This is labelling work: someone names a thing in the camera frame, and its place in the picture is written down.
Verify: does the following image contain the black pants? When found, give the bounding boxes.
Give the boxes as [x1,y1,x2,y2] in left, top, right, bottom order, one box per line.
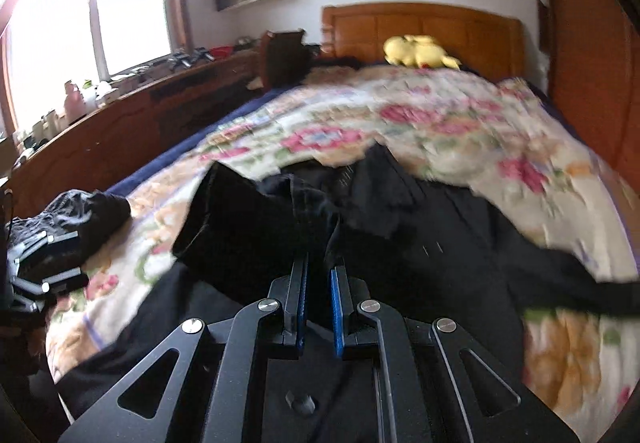
[55,143,640,424]

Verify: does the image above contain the white bottle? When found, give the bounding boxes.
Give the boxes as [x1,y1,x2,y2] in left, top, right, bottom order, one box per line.
[82,84,108,112]

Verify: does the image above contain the pink bottle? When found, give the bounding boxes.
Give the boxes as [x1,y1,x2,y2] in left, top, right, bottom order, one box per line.
[63,80,85,120]

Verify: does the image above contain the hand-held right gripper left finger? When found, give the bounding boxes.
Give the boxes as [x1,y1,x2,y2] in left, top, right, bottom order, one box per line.
[57,254,311,443]

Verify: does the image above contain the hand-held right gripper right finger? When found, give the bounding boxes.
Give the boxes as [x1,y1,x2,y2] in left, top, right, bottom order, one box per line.
[327,265,583,443]

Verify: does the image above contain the long wooden dresser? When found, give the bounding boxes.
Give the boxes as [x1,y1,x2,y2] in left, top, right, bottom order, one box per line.
[0,45,268,218]

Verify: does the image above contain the floral blanket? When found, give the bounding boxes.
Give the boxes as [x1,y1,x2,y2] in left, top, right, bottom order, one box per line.
[46,65,640,443]

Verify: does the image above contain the yellow plush toy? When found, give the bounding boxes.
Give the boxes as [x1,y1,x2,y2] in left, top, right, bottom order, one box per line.
[383,34,462,70]

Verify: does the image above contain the window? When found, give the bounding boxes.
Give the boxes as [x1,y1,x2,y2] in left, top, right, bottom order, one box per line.
[0,0,188,138]

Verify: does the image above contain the wooden wardrobe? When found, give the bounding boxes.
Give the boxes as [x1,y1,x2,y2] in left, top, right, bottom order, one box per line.
[522,0,640,204]

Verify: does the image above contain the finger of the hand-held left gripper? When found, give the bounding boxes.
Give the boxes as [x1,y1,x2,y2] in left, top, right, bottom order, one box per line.
[9,230,82,269]
[10,267,90,313]

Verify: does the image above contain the wooden bed headboard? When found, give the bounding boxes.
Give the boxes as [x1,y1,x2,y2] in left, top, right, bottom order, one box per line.
[320,2,527,81]

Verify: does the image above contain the dark wooden chair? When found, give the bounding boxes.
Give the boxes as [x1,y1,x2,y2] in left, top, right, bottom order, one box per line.
[259,29,321,91]

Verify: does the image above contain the blue bed sheet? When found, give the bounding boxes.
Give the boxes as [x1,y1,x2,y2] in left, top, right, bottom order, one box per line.
[102,85,301,198]

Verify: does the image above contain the dark crumpled garment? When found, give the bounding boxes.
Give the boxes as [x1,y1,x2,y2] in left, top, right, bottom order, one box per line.
[10,189,132,269]

